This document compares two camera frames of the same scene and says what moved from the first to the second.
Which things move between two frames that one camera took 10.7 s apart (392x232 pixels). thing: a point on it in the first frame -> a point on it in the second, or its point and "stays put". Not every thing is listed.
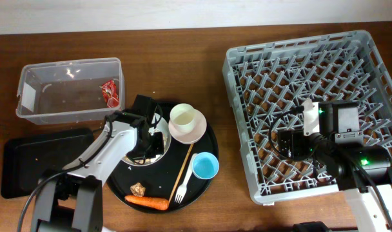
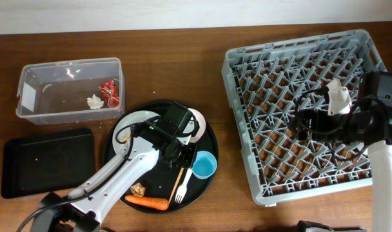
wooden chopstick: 181,173 stays put
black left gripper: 158,149 -> 188,161
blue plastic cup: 205,165 stays put
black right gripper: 296,138 -> 318,116
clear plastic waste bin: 71,91 stays put
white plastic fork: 182,189 stays put
